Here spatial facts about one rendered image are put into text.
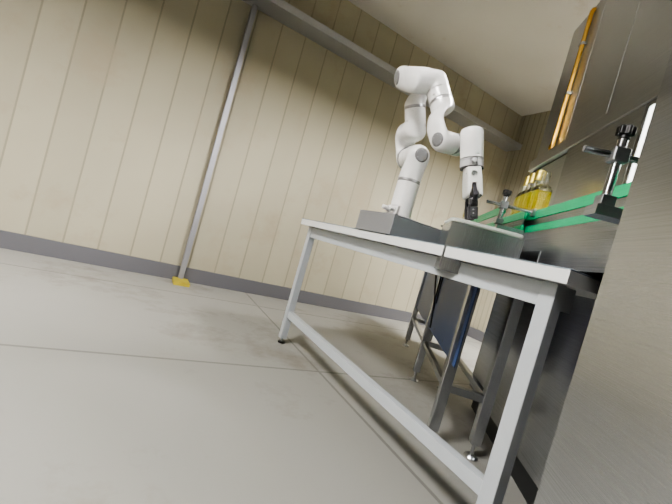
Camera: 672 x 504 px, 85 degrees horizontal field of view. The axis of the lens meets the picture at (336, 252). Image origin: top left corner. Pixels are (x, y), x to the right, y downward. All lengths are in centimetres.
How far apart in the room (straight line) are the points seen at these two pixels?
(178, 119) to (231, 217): 87
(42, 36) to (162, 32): 76
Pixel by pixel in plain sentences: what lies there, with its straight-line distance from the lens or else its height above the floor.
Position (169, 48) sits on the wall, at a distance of 343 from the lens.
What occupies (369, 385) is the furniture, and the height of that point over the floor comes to 19.
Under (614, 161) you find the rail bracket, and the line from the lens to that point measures 84.
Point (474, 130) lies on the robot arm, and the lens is 132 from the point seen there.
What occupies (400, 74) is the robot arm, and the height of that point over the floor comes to 134.
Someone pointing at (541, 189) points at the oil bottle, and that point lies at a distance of 159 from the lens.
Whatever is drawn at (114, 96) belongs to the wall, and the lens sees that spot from 333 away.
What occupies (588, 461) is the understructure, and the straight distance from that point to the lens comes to 54.
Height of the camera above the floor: 66
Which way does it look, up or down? 1 degrees down
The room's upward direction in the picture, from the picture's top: 16 degrees clockwise
